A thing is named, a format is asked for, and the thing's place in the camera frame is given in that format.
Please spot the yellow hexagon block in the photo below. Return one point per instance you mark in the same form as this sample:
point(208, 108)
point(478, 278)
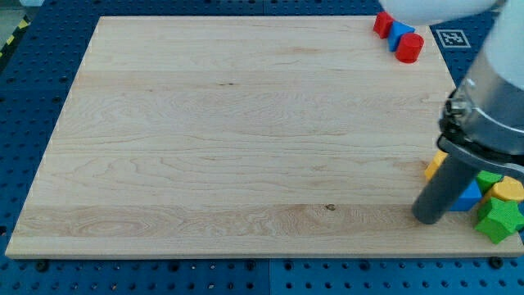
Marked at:
point(434, 164)

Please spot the green block behind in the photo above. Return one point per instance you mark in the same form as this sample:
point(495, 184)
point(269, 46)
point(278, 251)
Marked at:
point(485, 180)

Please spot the red cylinder block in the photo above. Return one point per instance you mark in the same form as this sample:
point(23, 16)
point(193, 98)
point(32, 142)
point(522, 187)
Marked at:
point(409, 47)

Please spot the yellow block right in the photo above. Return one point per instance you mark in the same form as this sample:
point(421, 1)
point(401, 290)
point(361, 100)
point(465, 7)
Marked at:
point(508, 189)

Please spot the blue triangle block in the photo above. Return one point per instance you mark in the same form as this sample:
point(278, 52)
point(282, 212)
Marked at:
point(397, 30)

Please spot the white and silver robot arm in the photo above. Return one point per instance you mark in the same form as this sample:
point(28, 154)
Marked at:
point(482, 122)

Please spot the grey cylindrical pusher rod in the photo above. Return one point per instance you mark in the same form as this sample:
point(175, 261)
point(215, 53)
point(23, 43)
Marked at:
point(443, 190)

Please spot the blue cube block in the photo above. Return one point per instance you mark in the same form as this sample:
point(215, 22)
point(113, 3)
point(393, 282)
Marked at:
point(469, 198)

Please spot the red block at corner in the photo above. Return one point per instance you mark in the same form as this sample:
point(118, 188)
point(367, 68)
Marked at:
point(382, 25)

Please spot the wooden board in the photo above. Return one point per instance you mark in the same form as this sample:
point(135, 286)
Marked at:
point(227, 137)

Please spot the white fiducial marker tag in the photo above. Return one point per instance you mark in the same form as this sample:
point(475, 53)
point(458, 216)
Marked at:
point(453, 38)

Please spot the green star block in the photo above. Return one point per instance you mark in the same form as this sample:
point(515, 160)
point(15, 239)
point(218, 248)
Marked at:
point(499, 219)

